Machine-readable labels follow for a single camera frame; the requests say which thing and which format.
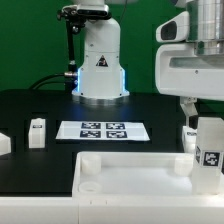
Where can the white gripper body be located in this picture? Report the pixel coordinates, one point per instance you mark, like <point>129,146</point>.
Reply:
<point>179,72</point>

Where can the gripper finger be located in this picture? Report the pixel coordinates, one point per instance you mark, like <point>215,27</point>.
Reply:
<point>188,106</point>

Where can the white desk top tray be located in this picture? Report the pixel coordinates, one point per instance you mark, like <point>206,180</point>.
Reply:
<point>165,175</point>

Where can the white marker sheet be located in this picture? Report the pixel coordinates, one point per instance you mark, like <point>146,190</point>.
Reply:
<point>106,131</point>

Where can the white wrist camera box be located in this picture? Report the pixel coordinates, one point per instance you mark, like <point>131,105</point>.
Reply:
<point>174,30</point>

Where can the black camera stand pole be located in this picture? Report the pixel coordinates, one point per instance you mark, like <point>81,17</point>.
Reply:
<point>71,77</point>

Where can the black camera on stand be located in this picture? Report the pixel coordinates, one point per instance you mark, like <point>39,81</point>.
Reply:
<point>94,12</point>

